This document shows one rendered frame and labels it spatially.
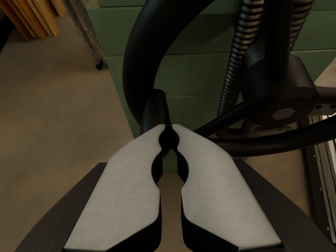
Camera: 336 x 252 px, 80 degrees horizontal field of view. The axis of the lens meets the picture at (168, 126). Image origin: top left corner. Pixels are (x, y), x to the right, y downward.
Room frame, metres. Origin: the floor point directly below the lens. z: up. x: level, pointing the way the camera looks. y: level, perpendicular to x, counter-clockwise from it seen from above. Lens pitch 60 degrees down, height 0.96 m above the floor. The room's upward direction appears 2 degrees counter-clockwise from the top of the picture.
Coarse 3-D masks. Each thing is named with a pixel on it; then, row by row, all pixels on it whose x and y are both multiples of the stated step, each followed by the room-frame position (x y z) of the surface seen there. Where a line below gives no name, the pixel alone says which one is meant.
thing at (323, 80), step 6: (330, 66) 0.35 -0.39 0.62; (324, 72) 0.33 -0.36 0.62; (330, 72) 0.33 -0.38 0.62; (318, 78) 0.31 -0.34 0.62; (324, 78) 0.31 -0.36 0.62; (330, 78) 0.31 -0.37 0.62; (318, 84) 0.29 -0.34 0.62; (324, 84) 0.29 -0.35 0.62; (330, 84) 0.29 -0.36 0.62; (318, 108) 0.26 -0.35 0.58; (324, 108) 0.26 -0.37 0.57; (330, 108) 0.26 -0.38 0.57; (312, 114) 0.26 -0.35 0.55; (318, 114) 0.26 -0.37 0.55; (324, 114) 0.26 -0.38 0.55; (330, 114) 0.26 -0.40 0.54
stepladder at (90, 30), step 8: (64, 0) 1.04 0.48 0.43; (72, 0) 1.03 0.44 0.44; (80, 0) 1.08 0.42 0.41; (88, 0) 1.20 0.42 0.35; (72, 8) 1.07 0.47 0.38; (80, 8) 1.04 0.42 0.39; (72, 16) 1.04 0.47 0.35; (80, 16) 1.03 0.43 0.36; (88, 16) 1.08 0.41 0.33; (80, 24) 1.06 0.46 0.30; (88, 24) 1.04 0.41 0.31; (80, 32) 1.04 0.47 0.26; (88, 32) 1.06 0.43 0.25; (88, 40) 1.06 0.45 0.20; (96, 40) 1.03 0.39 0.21; (88, 48) 1.04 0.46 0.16; (96, 56) 1.05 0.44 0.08; (96, 64) 1.03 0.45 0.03
